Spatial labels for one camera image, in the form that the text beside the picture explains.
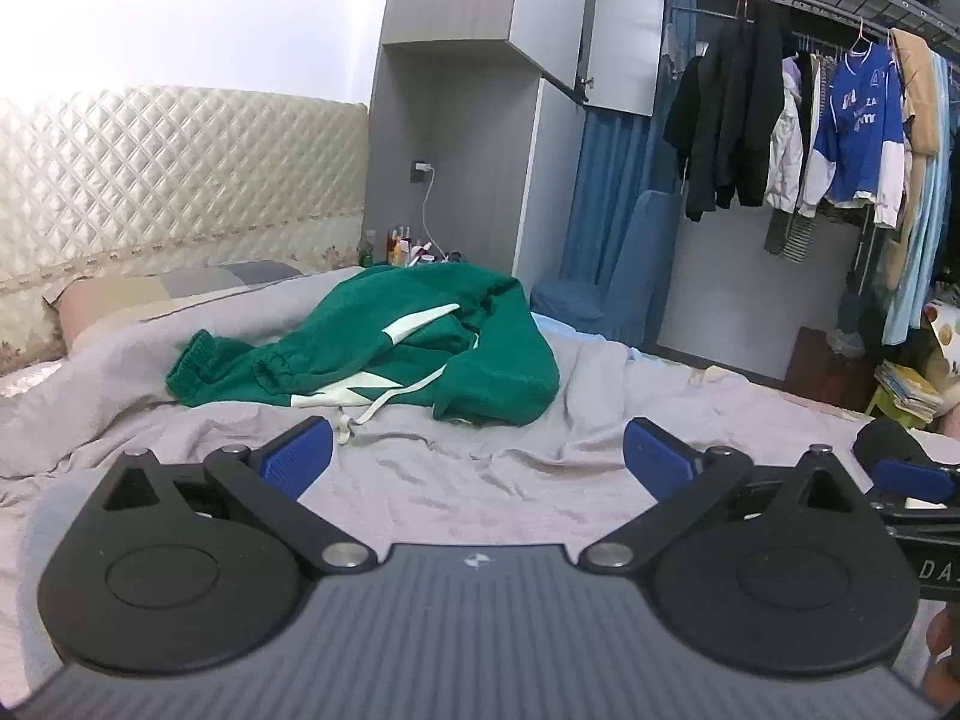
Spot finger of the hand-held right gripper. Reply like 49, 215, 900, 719
870, 460, 960, 512

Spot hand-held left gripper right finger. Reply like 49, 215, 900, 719
577, 416, 856, 575

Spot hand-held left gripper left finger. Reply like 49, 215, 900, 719
101, 416, 380, 575

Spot green hoodie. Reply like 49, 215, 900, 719
165, 262, 562, 445

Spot person's right hand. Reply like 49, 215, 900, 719
924, 607, 960, 702

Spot dark cloth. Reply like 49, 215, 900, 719
851, 416, 935, 477

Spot stack of books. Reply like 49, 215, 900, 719
874, 360, 944, 425

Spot brown low cabinet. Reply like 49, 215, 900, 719
786, 326, 878, 410

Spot grey bed sheet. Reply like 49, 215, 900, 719
0, 264, 960, 691

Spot blue chair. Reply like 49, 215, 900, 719
531, 190, 687, 350

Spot patchwork pillow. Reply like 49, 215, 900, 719
45, 261, 316, 357

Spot group of small bottles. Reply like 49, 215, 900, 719
358, 225, 451, 269

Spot light blue hanging garment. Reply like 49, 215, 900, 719
883, 52, 953, 346

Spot striped hanging garment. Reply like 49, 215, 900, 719
763, 210, 818, 262

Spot blue curtain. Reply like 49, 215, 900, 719
562, 0, 702, 293

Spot cream quilted headboard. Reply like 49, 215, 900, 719
0, 84, 370, 376

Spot white hanging jacket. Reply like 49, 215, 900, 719
763, 56, 807, 212

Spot blue and white jersey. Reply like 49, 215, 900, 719
796, 43, 907, 230

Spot black hanging jacket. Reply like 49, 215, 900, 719
664, 0, 794, 222

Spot beige hanging garment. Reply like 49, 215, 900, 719
881, 28, 947, 293

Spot white charging cable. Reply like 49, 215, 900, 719
420, 169, 439, 256

